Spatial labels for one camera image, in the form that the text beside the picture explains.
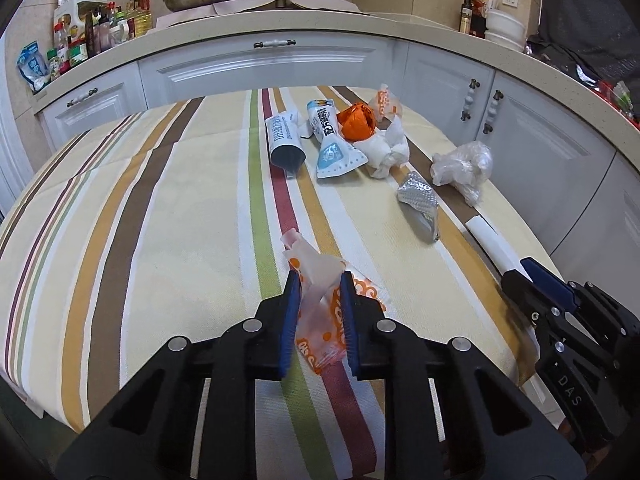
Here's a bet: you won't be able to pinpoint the red tray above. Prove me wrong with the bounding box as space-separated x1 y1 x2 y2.
593 80 639 128

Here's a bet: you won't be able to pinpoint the cooking oil bottle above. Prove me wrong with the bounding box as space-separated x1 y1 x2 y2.
127 0 153 38

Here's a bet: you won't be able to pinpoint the white spice rack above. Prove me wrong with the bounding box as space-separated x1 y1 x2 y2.
52 0 122 68

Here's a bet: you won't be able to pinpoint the drawer handle centre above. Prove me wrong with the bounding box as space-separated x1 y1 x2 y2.
253 39 297 49

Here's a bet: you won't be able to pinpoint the dark hanging cloth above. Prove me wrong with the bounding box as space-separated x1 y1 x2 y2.
527 0 639 107

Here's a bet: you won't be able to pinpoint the drawer handle left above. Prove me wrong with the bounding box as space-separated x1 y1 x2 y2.
66 88 99 108

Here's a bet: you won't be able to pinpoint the white paper roll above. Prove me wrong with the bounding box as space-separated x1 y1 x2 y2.
465 216 530 280

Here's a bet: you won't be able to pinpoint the small orange wrapper ball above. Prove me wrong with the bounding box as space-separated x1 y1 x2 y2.
337 103 376 143

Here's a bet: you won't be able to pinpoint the white DHA powder pouch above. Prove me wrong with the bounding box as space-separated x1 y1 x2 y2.
266 112 306 178

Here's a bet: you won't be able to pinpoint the striped tablecloth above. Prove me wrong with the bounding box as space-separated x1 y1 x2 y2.
1 86 548 477

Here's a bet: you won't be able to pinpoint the stacked white bowls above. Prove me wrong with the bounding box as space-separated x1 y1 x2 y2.
485 9 526 52

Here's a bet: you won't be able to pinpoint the clear plastic bag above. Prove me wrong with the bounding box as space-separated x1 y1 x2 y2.
431 141 494 207

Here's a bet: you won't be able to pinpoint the cabinet door handle left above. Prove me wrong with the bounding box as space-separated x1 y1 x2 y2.
461 78 480 122

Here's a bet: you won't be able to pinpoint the drawer handle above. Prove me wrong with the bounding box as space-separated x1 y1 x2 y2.
253 39 297 49
66 88 99 108

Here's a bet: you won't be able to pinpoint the white tissue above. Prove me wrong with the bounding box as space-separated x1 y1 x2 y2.
354 116 410 179

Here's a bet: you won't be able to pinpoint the cabinet door handle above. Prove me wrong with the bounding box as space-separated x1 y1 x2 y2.
482 89 504 134
461 78 480 122

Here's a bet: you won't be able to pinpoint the dark sauce bottle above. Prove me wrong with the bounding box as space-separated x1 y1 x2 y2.
459 0 473 35

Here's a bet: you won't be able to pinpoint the blue snack bag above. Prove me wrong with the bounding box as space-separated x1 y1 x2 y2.
16 41 50 94

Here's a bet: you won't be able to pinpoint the cabinet door handle right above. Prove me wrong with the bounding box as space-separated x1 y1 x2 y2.
482 89 504 134

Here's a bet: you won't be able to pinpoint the silver foil wrapper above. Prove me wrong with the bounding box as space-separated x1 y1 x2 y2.
397 171 439 243

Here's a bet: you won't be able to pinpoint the orange printed clear wrapper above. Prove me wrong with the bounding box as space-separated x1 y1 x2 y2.
281 229 392 375

